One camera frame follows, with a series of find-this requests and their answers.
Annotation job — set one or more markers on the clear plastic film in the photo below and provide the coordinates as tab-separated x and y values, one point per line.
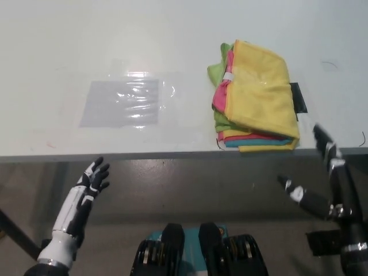
181	115

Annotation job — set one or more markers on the black tape strip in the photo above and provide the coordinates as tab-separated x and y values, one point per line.
299	99

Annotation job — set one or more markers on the black table leg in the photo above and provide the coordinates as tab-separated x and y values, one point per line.
17	230

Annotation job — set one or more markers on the pink microfibre cloth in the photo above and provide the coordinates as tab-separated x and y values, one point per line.
220	96

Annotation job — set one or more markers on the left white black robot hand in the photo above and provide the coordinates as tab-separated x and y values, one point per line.
70	205

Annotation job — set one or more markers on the stack of coloured cloths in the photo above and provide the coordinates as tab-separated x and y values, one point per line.
258	95

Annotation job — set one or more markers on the black teal robot body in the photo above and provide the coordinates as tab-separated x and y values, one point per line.
210	253

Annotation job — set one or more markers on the clear plastic sheet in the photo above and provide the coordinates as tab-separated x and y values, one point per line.
115	103

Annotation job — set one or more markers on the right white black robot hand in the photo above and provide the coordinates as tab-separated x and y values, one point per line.
343	195

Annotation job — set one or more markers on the black floor plate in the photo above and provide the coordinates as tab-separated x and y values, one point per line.
44	244
323	243

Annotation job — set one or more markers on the blue microfibre cloth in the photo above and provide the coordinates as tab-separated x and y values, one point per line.
253	143

